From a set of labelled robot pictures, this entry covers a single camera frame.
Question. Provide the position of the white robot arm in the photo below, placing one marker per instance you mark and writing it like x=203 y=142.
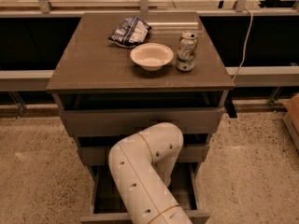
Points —
x=141 y=166

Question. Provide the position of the grey drawer cabinet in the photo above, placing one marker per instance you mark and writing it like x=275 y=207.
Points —
x=96 y=74

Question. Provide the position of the top grey drawer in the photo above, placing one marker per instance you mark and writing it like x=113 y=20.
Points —
x=84 y=123

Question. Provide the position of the grey drawer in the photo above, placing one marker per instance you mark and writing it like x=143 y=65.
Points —
x=107 y=206
x=98 y=155
x=84 y=123

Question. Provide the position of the middle grey drawer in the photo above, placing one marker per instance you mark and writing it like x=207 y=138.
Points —
x=98 y=155

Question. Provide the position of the bottom grey drawer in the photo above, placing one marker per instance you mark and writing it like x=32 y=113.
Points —
x=107 y=206

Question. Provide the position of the white bowl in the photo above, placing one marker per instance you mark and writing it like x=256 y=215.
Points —
x=152 y=56

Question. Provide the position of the green white soda can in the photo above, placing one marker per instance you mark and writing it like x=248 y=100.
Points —
x=186 y=54

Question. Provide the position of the blue white chip bag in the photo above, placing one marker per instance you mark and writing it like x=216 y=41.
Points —
x=130 y=32

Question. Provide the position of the wooden box at right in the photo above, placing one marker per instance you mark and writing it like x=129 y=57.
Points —
x=291 y=118

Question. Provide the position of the metal railing frame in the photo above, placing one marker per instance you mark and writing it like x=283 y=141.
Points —
x=37 y=80

